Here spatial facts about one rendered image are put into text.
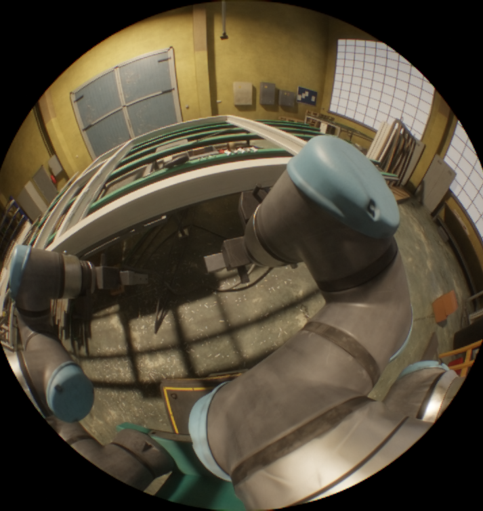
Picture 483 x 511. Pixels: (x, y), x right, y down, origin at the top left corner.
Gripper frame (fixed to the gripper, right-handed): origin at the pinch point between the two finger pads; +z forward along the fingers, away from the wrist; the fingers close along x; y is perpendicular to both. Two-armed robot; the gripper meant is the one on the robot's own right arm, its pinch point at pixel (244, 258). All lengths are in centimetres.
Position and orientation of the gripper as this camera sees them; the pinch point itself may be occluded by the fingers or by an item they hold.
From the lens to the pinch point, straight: 38.9
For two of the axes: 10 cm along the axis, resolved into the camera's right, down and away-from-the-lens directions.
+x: 9.3, -2.4, 2.8
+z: -2.3, 2.0, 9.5
